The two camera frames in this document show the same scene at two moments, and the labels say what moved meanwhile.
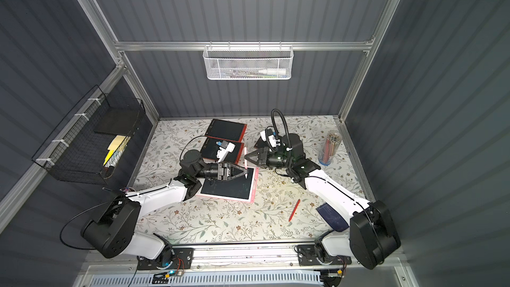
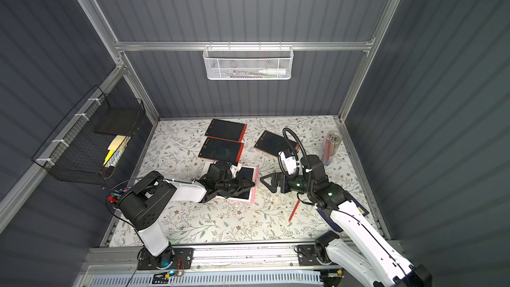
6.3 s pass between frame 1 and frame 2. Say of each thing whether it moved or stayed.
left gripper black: moved
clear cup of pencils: stayed
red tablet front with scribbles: stayed
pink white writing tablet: stayed
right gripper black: moved
